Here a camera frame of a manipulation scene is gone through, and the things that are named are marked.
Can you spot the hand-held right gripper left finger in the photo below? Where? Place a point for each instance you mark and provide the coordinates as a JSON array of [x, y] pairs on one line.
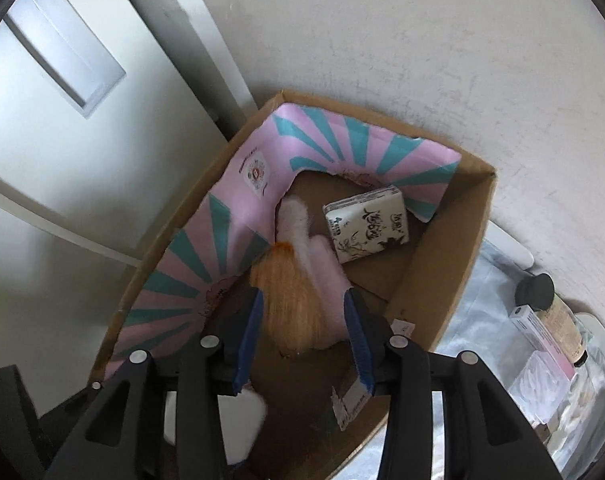
[[252, 332]]

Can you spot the white sliding door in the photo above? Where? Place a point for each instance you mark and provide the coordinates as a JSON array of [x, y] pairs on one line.
[[147, 110]]

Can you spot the cardboard box with pink lining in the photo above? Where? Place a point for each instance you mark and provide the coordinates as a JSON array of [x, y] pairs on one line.
[[432, 260]]

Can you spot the pink fluffy scrunchie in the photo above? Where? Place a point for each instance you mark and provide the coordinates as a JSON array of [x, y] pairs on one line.
[[312, 260]]

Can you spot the clear bag of cotton pads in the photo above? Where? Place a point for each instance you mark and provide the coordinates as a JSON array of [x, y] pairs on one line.
[[537, 385]]

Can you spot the long pink box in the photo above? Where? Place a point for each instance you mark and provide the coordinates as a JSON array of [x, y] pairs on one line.
[[542, 345]]

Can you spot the beige lace pad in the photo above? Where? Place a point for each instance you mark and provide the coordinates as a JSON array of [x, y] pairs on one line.
[[589, 400]]

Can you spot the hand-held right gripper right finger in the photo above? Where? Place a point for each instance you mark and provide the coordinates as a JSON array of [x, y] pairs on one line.
[[358, 345]]

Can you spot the pale blue floral cloth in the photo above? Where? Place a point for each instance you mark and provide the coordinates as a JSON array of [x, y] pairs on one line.
[[462, 320]]

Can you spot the brown plush bear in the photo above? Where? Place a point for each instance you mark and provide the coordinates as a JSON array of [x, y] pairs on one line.
[[287, 300]]

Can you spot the cream bottle with black cap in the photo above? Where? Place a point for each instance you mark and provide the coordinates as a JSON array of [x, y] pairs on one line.
[[557, 320]]

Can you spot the white printed tissue packet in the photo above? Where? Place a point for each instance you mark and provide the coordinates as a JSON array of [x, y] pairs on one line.
[[367, 225]]

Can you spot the white rounded case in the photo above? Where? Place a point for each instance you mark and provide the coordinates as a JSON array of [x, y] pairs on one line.
[[245, 420]]

